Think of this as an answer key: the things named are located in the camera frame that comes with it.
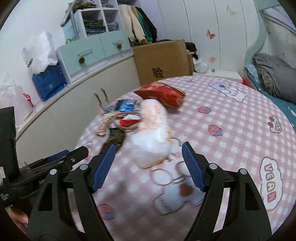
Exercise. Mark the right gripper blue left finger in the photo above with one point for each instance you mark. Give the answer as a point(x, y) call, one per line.
point(100, 166)

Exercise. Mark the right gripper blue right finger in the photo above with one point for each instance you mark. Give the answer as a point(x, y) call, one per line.
point(193, 166)

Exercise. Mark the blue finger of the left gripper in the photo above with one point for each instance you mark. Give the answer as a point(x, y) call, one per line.
point(64, 164)
point(57, 156)

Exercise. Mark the dark olive wrapper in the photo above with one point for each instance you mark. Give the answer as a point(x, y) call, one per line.
point(116, 137)

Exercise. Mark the white pink plastic bag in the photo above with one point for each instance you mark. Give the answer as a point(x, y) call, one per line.
point(151, 143)

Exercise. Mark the striped candy wrapper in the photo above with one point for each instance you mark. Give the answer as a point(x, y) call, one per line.
point(107, 119)

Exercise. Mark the red white snack wrapper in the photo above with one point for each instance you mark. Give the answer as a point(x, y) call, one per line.
point(129, 120)

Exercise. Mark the blue cookie wrapper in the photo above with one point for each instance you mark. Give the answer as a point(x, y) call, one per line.
point(122, 106)

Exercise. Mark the red snack bag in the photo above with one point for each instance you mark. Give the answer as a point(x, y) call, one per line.
point(167, 95)

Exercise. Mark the person's left hand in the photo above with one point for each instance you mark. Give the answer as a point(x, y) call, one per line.
point(19, 218)

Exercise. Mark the white low cabinet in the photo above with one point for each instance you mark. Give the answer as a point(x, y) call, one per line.
point(58, 123)

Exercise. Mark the round table pink checkered cloth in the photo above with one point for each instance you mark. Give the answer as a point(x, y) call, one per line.
point(231, 125)

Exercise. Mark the blue fabric bag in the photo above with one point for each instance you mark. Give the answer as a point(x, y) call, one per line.
point(49, 82)

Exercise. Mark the white red plastic bag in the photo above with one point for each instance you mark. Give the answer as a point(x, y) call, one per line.
point(12, 94)

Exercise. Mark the teal drawer unit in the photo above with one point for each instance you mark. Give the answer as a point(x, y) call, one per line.
point(85, 55)

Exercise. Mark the white low platform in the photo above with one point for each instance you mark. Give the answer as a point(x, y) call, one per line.
point(230, 75)

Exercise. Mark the white paper shopping bag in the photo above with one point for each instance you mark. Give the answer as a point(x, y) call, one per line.
point(39, 53)

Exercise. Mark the white plastic bag on floor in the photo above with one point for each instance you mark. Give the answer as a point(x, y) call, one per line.
point(200, 65)

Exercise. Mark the brown cardboard box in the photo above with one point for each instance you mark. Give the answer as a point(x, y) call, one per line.
point(162, 60)

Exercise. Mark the grey folded duvet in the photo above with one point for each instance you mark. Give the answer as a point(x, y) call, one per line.
point(278, 77)

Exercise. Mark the grey metal handrail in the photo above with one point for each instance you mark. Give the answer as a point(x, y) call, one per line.
point(67, 15)

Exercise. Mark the white wardrobe with butterflies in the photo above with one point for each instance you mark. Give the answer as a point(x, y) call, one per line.
point(221, 30)

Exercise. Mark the hanging jackets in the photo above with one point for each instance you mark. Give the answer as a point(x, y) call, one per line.
point(139, 28)

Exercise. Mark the teal bunk bed frame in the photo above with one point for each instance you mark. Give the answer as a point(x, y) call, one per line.
point(268, 30)

